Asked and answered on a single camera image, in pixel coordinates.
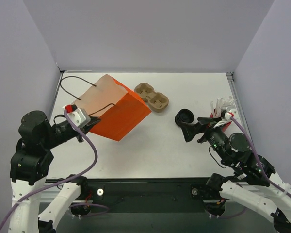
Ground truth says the orange paper bag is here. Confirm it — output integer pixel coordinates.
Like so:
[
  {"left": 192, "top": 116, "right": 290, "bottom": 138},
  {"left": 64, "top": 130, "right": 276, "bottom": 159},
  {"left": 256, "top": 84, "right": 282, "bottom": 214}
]
[{"left": 60, "top": 74, "right": 151, "bottom": 141}]

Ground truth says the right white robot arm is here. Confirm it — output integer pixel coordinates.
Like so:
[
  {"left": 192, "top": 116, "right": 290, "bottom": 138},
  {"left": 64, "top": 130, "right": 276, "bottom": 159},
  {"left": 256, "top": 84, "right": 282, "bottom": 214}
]
[{"left": 175, "top": 112, "right": 291, "bottom": 233}]

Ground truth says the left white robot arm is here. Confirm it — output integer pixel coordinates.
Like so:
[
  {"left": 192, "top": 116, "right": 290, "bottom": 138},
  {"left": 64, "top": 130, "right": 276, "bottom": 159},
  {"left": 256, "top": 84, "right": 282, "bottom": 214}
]
[{"left": 7, "top": 108, "right": 101, "bottom": 233}]

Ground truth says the red plastic cup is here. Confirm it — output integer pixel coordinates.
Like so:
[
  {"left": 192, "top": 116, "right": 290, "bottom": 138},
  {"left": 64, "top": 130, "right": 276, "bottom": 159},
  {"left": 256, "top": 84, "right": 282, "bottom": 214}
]
[{"left": 210, "top": 110, "right": 232, "bottom": 132}]

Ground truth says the stack of black lids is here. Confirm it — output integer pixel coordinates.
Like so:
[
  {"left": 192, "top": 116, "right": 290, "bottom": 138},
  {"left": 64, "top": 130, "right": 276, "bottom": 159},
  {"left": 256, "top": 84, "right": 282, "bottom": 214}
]
[{"left": 175, "top": 109, "right": 194, "bottom": 126}]

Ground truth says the brown cardboard cup carrier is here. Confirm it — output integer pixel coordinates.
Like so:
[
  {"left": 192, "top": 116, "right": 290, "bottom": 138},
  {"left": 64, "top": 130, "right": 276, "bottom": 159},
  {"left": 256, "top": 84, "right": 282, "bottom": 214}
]
[{"left": 134, "top": 83, "right": 169, "bottom": 113}]

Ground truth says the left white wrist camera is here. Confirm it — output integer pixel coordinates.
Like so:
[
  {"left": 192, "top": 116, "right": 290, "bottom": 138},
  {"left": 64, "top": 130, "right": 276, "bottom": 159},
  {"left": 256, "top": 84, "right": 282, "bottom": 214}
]
[{"left": 63, "top": 104, "right": 90, "bottom": 128}]

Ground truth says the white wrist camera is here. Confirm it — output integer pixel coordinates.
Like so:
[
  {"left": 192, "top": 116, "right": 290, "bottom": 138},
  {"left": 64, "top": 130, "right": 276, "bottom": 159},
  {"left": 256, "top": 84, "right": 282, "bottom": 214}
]
[
  {"left": 213, "top": 108, "right": 238, "bottom": 128},
  {"left": 63, "top": 104, "right": 90, "bottom": 128}
]

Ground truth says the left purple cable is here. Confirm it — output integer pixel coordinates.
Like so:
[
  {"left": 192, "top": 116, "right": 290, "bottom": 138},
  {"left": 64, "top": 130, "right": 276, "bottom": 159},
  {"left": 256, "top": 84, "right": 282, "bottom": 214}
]
[{"left": 0, "top": 110, "right": 110, "bottom": 233}]

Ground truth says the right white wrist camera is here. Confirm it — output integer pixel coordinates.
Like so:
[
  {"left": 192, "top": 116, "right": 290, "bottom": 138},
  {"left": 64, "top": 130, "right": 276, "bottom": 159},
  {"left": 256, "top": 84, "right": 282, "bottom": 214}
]
[{"left": 213, "top": 108, "right": 238, "bottom": 128}]

